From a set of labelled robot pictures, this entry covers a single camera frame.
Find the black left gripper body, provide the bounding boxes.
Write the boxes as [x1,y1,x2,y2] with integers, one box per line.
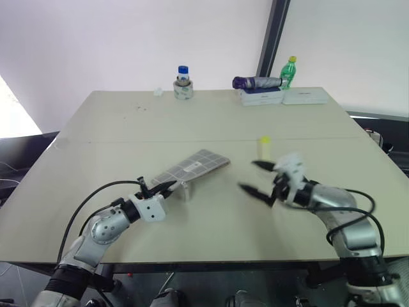
[134,187,173,201]

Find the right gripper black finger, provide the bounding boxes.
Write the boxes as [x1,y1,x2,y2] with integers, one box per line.
[250,160,277,172]
[237,182,275,209]

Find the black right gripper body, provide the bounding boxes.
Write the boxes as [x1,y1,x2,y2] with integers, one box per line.
[270,172,289,203]

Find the grid pattern zip pouch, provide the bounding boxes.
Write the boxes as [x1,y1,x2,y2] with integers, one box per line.
[150,148,232,203]

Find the yellow highlighter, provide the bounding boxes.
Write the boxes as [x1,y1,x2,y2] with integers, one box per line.
[257,135,273,161]

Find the white box blue lid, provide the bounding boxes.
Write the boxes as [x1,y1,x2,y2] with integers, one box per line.
[239,86,286,107]

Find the flat white box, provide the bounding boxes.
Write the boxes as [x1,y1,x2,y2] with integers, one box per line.
[282,86,328,106]

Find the folded purple grey umbrella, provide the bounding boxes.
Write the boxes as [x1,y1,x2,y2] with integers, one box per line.
[232,75,284,91]

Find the green bottle yellow cap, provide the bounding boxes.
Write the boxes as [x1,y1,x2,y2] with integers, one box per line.
[279,56,298,91]

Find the white tape roll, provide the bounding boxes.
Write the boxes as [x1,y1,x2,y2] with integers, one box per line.
[173,79,196,101]

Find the dark rounded shape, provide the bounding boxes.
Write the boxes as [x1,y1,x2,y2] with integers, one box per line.
[149,287,180,307]

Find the blue cap clear bottle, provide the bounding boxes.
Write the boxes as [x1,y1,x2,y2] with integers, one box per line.
[176,65,192,86]

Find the dark window ledge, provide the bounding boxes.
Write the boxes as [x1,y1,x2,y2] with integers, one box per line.
[346,109,409,123]

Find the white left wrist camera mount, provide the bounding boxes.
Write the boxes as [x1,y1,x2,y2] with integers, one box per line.
[128,194,169,223]

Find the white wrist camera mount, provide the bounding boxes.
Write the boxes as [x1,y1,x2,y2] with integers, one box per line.
[128,194,169,223]
[272,152,310,206]

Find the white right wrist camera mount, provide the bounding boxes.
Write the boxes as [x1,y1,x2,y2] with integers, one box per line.
[272,152,310,206]

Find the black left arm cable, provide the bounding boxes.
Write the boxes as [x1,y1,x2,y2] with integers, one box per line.
[56,176,148,265]

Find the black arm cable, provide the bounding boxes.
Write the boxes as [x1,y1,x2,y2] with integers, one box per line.
[325,187,385,258]
[56,176,148,265]

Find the black table frame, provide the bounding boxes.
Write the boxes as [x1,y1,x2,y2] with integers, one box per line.
[9,259,346,290]

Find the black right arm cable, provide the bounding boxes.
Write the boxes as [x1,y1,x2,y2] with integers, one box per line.
[325,187,385,258]

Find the dark window frame post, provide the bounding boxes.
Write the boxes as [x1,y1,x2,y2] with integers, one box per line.
[254,0,292,80]

